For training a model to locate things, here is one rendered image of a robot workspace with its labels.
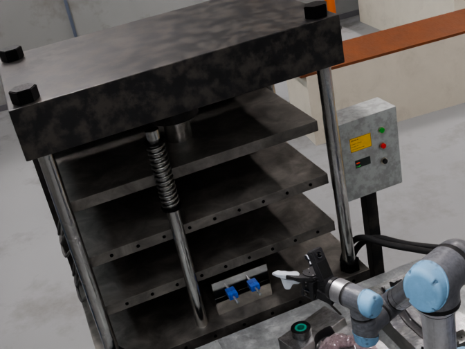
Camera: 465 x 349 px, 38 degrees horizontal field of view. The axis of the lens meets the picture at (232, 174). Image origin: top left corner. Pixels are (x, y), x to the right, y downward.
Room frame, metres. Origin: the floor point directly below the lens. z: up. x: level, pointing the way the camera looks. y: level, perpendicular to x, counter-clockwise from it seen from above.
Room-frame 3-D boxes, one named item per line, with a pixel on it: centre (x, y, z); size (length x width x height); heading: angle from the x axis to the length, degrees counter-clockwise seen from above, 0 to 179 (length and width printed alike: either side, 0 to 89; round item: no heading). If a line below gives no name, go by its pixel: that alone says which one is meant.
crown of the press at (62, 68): (2.87, 0.20, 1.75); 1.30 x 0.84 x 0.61; 105
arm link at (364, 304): (1.60, -0.29, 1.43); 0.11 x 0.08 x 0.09; 37
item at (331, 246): (2.87, 0.20, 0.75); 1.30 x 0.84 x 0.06; 105
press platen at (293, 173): (2.91, 0.21, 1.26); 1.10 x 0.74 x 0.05; 105
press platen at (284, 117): (2.92, 0.21, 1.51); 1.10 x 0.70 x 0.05; 105
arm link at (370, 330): (1.62, -0.31, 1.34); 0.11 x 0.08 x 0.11; 127
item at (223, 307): (2.80, 0.13, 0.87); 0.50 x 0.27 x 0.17; 15
